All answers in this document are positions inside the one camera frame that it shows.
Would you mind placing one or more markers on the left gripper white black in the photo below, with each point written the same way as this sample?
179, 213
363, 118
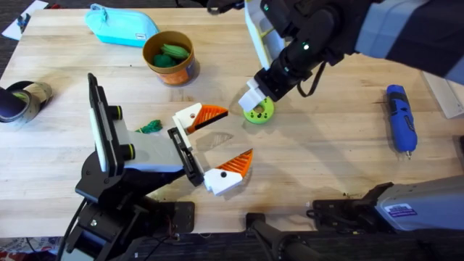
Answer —
156, 152

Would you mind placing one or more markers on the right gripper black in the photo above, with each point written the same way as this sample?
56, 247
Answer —
308, 36

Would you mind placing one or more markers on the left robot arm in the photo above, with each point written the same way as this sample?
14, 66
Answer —
108, 232

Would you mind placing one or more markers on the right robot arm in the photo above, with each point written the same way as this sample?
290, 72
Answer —
417, 32

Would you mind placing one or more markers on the green vegetable toy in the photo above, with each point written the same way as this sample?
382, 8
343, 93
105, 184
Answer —
152, 127

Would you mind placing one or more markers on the blue electric screwdriver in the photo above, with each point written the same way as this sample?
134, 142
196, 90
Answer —
400, 119

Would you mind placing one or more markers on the green disc with holes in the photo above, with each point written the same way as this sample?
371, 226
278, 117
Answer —
266, 115

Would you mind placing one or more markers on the right wrist upright plate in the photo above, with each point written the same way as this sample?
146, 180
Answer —
255, 32

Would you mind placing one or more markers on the wrist upright plate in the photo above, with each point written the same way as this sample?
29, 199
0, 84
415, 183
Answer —
255, 32
99, 108

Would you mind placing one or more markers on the orange tub with green toys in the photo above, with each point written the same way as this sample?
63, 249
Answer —
174, 76

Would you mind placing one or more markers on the left wrist upright plate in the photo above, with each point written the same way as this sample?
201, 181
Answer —
99, 108

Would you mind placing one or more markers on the turquoise zip bag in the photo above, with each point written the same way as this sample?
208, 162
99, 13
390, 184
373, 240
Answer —
119, 29

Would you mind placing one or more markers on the large tape roll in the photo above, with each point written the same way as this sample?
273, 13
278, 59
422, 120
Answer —
34, 99

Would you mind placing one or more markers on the white flat box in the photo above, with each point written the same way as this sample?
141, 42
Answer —
444, 98

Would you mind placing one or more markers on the white paper sheet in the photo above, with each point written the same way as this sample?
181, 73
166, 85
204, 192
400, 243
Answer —
34, 7

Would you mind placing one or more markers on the black tubular post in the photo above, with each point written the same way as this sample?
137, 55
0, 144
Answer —
279, 243

